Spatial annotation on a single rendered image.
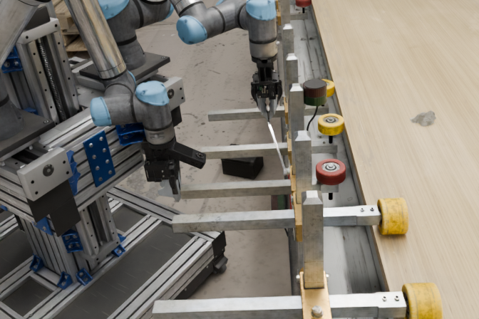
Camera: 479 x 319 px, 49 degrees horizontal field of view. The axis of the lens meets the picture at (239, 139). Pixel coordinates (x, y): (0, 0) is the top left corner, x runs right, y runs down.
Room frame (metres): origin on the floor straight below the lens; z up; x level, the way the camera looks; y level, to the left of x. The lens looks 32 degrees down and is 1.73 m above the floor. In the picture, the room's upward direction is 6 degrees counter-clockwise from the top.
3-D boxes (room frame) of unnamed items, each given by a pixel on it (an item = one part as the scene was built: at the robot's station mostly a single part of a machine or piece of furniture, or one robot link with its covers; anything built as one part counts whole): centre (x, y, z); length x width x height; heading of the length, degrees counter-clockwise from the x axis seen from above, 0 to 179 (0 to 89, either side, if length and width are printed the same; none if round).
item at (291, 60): (1.44, -0.18, 0.87); 0.04 x 0.04 x 0.48; 85
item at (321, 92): (1.18, -0.20, 1.13); 0.06 x 0.06 x 0.02
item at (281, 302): (0.66, -0.05, 0.95); 0.50 x 0.04 x 0.04; 85
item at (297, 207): (0.92, -0.13, 0.95); 0.14 x 0.06 x 0.05; 175
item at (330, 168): (1.14, -0.24, 0.85); 0.08 x 0.08 x 0.11
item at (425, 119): (1.34, -0.56, 0.91); 0.09 x 0.07 x 0.02; 119
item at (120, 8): (1.69, 0.36, 1.21); 0.13 x 0.12 x 0.14; 129
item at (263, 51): (1.33, -0.09, 1.19); 0.08 x 0.08 x 0.05
